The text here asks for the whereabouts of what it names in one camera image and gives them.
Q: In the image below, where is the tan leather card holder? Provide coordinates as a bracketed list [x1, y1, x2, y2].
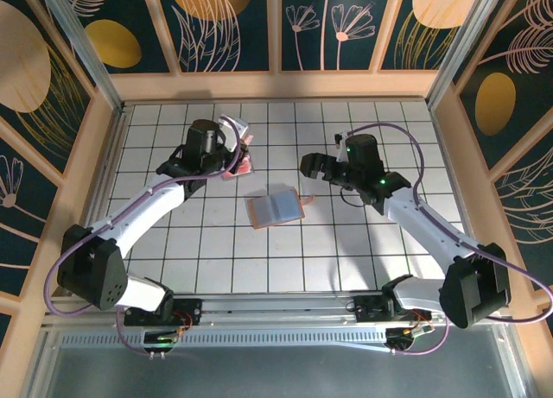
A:
[245, 189, 315, 231]

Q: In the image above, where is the left controller board green light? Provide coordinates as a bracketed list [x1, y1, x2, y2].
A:
[142, 327, 185, 359]

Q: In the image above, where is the grey metal plate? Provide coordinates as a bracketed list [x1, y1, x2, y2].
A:
[41, 345, 526, 398]

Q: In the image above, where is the aluminium side rail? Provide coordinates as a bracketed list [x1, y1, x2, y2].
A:
[84, 108, 130, 231]
[429, 106, 493, 289]

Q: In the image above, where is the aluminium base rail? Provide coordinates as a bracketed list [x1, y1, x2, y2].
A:
[42, 290, 513, 330]

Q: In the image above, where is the aluminium frame post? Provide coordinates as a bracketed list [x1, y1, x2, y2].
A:
[425, 0, 505, 110]
[36, 0, 129, 114]

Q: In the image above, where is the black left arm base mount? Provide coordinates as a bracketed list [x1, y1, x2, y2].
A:
[123, 297, 204, 328]

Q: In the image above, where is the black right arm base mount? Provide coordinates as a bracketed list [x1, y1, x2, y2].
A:
[352, 294, 433, 325]

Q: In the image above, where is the grey slotted cable duct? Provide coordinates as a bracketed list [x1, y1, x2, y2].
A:
[60, 328, 390, 351]

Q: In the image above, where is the right controller board with wires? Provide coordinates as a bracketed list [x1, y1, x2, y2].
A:
[385, 322, 437, 356]

